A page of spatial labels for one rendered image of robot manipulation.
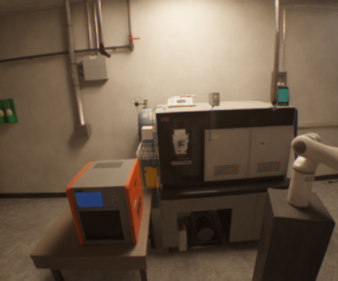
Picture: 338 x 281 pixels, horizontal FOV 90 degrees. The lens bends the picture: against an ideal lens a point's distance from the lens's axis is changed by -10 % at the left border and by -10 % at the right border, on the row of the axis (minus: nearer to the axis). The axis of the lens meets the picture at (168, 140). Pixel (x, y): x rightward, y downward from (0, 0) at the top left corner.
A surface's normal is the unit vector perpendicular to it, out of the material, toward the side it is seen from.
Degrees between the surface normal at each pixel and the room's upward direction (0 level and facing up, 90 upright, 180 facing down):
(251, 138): 90
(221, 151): 90
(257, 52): 90
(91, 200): 90
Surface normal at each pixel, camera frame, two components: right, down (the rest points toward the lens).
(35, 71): 0.03, 0.28
